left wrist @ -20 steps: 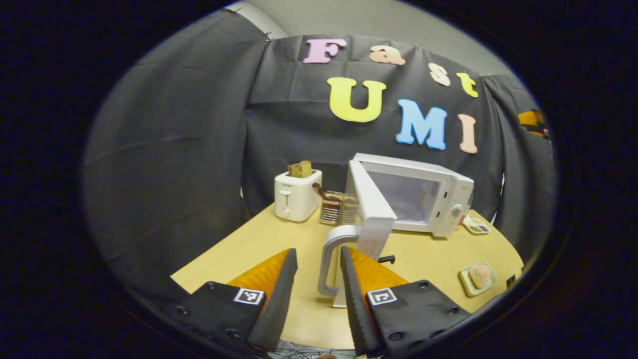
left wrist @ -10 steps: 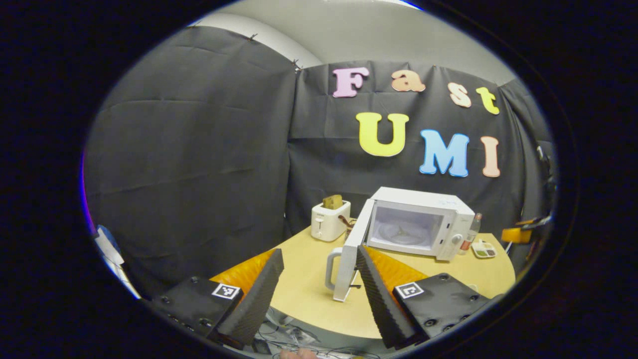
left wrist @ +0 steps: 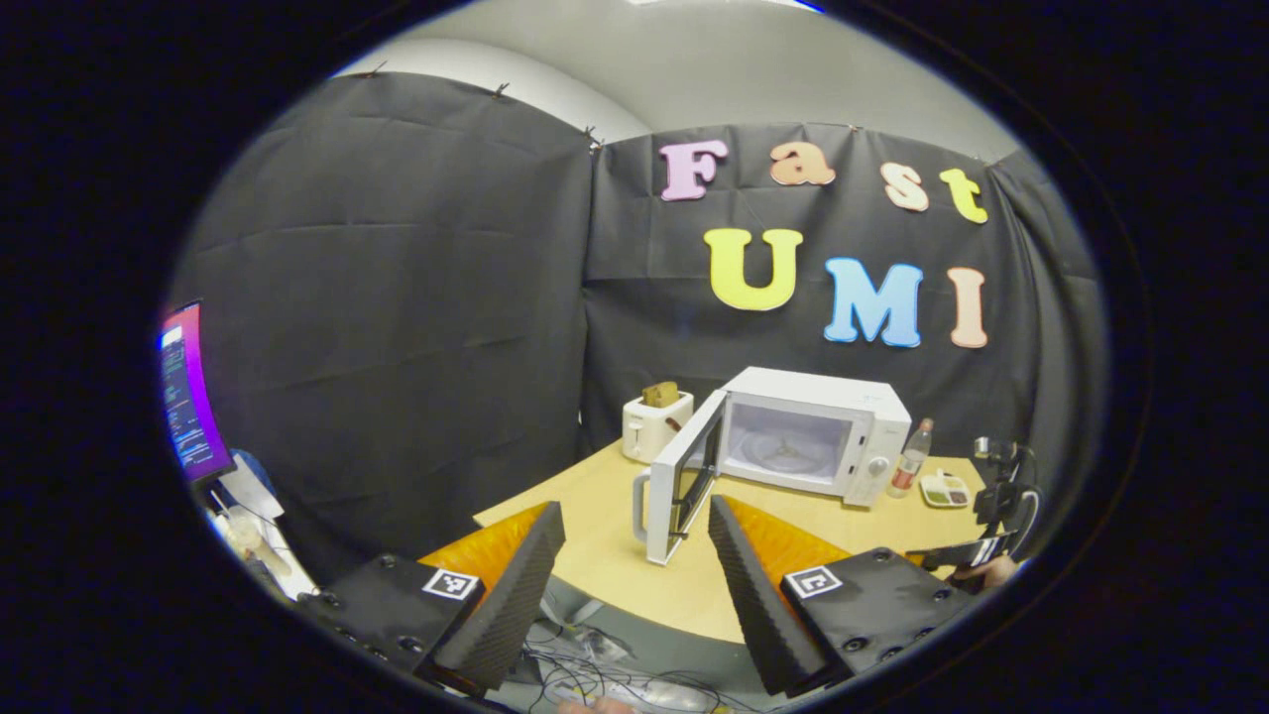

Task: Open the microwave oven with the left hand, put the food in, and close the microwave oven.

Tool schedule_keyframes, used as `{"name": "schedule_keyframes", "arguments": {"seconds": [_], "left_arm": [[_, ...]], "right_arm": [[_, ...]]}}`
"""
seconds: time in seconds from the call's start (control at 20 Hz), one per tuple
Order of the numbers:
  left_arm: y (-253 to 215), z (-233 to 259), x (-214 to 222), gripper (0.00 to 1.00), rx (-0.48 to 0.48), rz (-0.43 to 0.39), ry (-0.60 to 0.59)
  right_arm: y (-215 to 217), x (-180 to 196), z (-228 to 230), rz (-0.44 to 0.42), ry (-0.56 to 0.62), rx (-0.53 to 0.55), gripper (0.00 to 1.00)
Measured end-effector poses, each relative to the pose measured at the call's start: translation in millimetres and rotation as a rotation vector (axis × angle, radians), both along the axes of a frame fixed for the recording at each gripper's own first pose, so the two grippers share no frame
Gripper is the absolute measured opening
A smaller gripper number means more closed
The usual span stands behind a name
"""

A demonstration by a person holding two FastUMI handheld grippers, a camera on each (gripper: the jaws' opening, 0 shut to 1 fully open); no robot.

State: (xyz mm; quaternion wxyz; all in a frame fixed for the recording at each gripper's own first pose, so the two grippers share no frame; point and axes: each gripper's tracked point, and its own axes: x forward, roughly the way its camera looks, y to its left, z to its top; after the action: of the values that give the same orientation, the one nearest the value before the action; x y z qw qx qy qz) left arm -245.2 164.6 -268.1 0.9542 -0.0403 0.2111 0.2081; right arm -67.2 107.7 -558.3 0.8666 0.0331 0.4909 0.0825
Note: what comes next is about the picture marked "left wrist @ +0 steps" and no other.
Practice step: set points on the clear plastic bottle red label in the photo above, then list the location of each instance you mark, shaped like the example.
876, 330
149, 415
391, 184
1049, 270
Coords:
907, 466

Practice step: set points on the brown toast slice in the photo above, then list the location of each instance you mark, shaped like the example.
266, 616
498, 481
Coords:
660, 394

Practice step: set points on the white microwave oven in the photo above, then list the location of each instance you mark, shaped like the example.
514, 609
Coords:
793, 407

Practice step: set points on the computer monitor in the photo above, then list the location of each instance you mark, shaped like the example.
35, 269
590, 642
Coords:
188, 397

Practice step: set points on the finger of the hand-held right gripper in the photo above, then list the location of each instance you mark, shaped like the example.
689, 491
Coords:
967, 552

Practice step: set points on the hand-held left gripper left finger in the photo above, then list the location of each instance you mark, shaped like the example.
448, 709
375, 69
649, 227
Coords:
506, 615

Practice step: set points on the white divided snack dish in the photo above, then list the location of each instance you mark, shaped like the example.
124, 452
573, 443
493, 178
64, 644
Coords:
945, 490

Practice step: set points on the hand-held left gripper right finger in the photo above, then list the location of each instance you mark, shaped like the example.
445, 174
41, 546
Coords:
758, 605

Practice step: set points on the black backdrop cloth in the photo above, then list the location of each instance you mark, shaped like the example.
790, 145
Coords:
397, 297

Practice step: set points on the white papers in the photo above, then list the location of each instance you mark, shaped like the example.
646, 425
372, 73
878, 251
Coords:
263, 516

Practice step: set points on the white toaster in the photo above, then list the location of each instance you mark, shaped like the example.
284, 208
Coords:
649, 426

